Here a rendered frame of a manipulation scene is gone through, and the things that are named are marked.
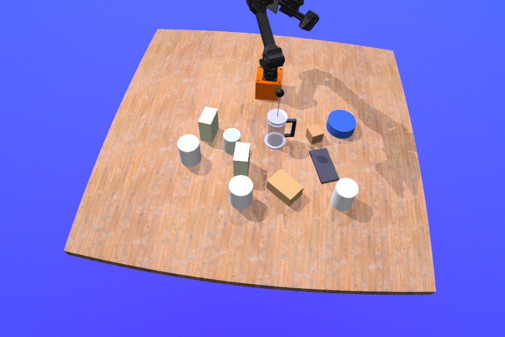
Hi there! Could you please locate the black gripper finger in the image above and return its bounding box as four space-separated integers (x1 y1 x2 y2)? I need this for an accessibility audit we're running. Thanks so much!
299 13 316 31
264 0 279 14

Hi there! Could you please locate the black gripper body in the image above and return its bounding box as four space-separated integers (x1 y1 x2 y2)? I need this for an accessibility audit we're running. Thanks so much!
278 0 319 31

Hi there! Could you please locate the glass french press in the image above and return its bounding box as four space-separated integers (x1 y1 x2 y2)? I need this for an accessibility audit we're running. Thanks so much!
264 88 296 149

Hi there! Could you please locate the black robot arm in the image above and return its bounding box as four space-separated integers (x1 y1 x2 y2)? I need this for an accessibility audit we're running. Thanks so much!
246 0 285 82

